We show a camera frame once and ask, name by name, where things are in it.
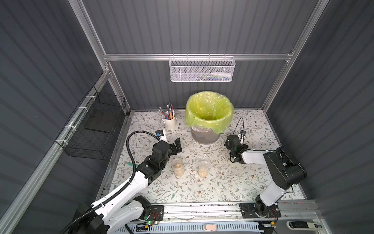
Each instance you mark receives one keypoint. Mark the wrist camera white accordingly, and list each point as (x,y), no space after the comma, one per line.
(161,134)
(241,136)

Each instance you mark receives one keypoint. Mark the grey trash bin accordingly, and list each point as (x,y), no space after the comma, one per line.
(204,135)

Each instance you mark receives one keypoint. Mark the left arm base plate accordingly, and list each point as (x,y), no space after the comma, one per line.
(153,213)

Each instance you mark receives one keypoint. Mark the floral table mat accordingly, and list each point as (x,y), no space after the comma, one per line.
(225,181)

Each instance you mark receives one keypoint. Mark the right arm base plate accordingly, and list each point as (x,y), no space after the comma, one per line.
(256,209)

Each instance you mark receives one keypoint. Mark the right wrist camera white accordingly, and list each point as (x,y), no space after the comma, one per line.
(241,136)

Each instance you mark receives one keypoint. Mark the glass oatmeal jar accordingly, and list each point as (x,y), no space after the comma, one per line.
(203,169)
(178,167)

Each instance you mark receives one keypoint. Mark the white pen cup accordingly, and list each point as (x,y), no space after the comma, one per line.
(170,124)

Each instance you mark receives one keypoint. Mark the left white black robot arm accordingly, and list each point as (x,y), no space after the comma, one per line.
(123,204)

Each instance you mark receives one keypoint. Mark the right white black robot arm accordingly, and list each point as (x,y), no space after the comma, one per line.
(284,169)

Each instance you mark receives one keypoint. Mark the white wire mesh basket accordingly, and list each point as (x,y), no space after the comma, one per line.
(199,69)

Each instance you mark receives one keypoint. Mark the white bottle in basket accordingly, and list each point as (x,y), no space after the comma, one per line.
(222,75)

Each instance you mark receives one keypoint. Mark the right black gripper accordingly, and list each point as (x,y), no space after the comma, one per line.
(231,145)

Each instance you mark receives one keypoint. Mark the white black stapler device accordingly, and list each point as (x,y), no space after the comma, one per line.
(304,226)

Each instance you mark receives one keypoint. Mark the pens bundle in cup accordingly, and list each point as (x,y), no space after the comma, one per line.
(167,112)

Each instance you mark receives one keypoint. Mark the pink eraser block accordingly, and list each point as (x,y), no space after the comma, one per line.
(211,227)

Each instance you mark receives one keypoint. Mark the black wire basket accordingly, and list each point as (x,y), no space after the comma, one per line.
(95,132)

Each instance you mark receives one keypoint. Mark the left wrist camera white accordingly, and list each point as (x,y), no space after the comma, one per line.
(161,134)

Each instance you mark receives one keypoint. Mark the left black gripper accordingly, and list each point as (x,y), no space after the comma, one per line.
(171,147)

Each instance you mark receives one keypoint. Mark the green plastic bin liner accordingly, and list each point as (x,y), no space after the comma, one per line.
(209,110)

